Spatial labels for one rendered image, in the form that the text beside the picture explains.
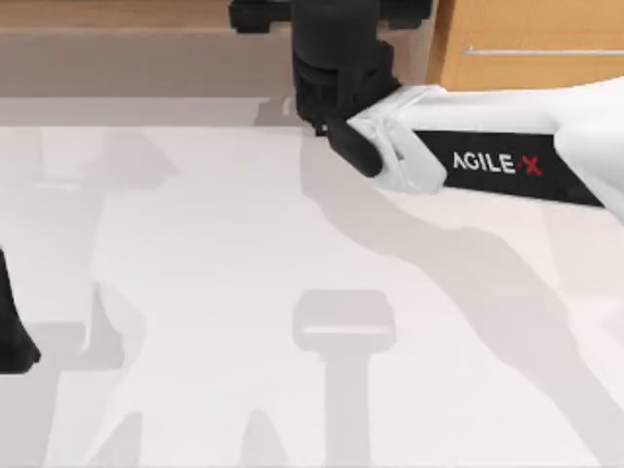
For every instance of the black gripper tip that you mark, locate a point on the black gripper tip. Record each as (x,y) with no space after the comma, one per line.
(11,336)

